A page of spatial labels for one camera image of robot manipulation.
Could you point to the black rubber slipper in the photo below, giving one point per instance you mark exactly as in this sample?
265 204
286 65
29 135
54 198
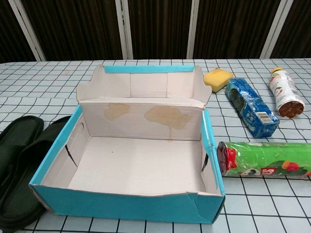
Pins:
24 194
14 131

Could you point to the yellow capped drink bottle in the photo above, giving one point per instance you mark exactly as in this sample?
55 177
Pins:
283 92

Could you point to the blue checked tablecloth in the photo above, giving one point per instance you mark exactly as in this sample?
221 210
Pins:
243 206

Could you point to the green chips can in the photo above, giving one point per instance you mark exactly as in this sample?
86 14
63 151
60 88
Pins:
262 157

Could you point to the blue cookie package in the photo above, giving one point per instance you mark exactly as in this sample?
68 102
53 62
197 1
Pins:
252 114

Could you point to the white screen frame post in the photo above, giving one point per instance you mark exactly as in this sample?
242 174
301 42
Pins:
28 30
194 29
124 29
274 29

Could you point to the yellow green scrub sponge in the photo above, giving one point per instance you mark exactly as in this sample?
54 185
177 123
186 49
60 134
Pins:
216 78

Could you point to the light blue shoe box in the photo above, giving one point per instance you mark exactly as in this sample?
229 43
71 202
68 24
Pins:
121 208

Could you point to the dark brown screen panel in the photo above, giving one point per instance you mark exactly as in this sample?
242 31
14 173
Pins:
9 36
160 29
233 29
298 31
77 29

